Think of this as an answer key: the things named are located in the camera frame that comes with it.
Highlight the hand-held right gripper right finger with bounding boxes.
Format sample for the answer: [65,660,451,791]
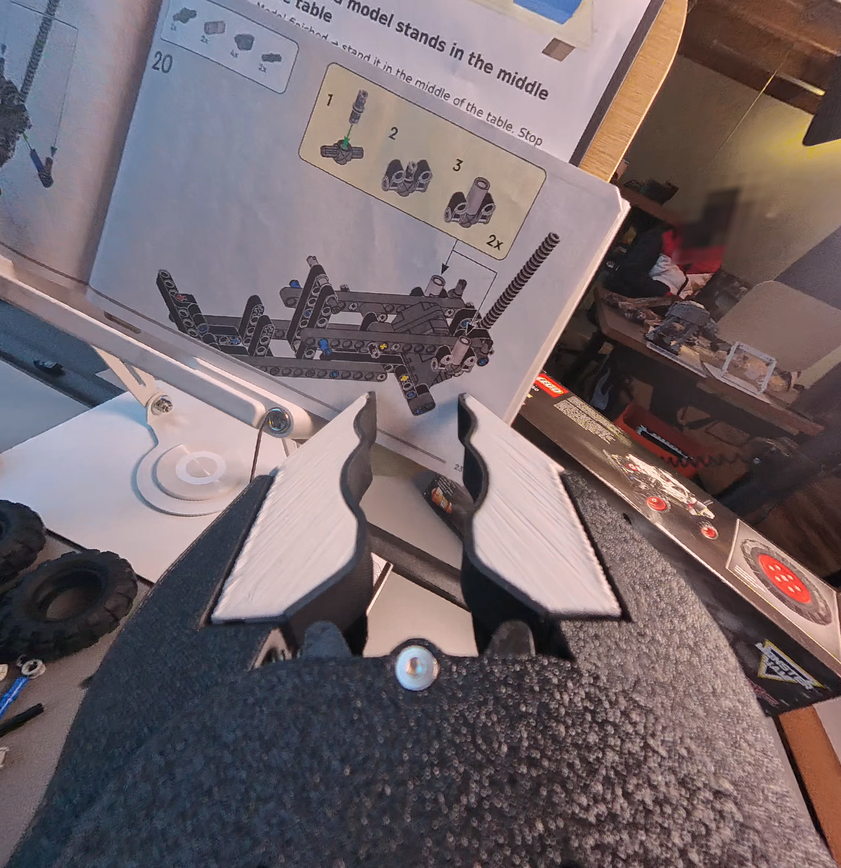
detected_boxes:
[457,393,623,619]

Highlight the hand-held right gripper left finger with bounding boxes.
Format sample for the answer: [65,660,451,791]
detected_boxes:
[210,392,378,623]

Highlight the instruction booklet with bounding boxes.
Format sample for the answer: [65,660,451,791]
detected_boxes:
[0,0,630,477]

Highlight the pile of small brick parts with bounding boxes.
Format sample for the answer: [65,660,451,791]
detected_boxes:
[0,654,48,774]

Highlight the grey desk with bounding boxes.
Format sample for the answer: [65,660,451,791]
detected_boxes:
[0,351,475,868]

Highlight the printed task sheet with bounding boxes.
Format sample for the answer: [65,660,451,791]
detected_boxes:
[254,0,668,167]

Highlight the toy truck set box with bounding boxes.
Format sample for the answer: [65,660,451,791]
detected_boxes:
[423,372,841,716]

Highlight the orange crate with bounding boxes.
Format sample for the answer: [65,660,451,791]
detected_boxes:
[613,403,713,476]

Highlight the white book stand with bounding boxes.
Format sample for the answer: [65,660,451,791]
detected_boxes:
[0,0,689,585]

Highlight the black toy tire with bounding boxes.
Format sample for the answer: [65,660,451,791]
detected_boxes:
[0,500,47,591]
[0,551,139,662]

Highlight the background work table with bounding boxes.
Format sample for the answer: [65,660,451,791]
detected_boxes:
[597,288,828,438]

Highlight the grey toy walker model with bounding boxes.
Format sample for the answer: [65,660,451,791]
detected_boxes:
[647,302,721,356]

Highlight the clear acrylic stand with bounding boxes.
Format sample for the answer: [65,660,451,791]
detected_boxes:
[722,342,780,396]

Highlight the grey lounge chair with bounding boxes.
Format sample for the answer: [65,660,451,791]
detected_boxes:
[719,237,841,389]

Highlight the wood edged table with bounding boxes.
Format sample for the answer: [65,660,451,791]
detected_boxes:
[776,695,841,865]

